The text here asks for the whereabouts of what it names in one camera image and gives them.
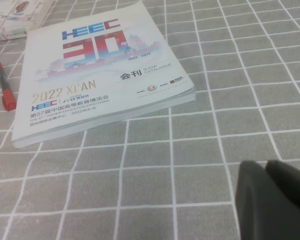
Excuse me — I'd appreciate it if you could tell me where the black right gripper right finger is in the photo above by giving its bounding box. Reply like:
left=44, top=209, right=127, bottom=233
left=265, top=159, right=300, bottom=218

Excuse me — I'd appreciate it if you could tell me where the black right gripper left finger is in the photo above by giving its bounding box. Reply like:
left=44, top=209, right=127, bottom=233
left=235, top=160, right=300, bottom=240

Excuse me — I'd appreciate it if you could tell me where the red black marker pen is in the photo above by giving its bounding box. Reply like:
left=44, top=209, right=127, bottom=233
left=0, top=61, right=17, bottom=112

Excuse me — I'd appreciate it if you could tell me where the grey white checked tablecloth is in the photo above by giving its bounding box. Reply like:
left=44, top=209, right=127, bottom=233
left=0, top=0, right=300, bottom=240

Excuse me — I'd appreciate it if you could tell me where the white HEEC show catalogue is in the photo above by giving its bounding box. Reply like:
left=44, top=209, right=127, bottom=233
left=11, top=0, right=197, bottom=149

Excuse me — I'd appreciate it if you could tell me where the red white map cover book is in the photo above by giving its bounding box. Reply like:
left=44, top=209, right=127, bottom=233
left=0, top=0, right=56, bottom=43

